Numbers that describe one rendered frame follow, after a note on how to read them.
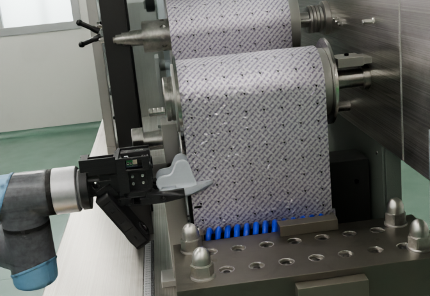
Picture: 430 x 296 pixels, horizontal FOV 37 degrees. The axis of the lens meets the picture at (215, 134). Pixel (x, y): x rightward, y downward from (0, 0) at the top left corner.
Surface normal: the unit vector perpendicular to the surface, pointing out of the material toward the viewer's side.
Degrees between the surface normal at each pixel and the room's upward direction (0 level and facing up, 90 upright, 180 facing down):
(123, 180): 90
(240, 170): 90
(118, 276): 0
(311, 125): 90
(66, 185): 61
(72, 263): 0
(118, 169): 90
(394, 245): 0
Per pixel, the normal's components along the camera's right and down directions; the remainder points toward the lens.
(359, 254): -0.10, -0.96
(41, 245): 0.71, 0.11
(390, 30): -0.99, 0.11
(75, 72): 0.10, 0.24
